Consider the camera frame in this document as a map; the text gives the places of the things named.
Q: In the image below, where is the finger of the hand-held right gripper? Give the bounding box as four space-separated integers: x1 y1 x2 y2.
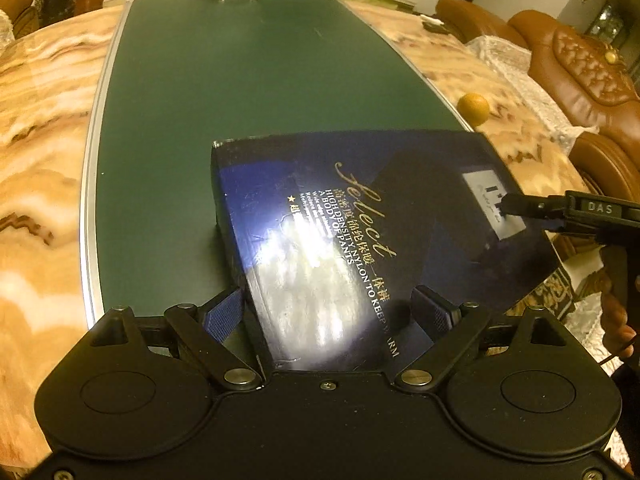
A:
500 192 568 221

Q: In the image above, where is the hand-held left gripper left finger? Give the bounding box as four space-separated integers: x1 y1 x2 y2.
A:
90 287 263 393

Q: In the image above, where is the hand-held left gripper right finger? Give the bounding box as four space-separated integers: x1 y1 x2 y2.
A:
395 285 571 391

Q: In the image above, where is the dark blue gift box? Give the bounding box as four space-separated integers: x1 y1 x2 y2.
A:
210 129 561 376

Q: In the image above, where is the marble desktop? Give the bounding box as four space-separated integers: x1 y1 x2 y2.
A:
0 0 591 461

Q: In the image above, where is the person's right hand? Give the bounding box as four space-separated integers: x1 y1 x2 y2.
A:
600 280 638 358

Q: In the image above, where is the orange fruit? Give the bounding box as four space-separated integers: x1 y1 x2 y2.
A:
457 92 491 126

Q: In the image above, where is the white lace chair cover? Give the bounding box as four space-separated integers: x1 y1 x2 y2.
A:
467 35 601 156

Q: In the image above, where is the tufted brown leather armchair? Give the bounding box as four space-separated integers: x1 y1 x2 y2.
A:
507 10 640 201

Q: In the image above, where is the black mesh bag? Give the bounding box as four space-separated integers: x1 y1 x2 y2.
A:
42 0 83 26

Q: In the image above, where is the brown leather sofa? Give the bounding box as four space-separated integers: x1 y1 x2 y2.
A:
0 0 41 41

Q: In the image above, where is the green board with metal frame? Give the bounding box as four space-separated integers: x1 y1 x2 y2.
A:
82 0 476 331

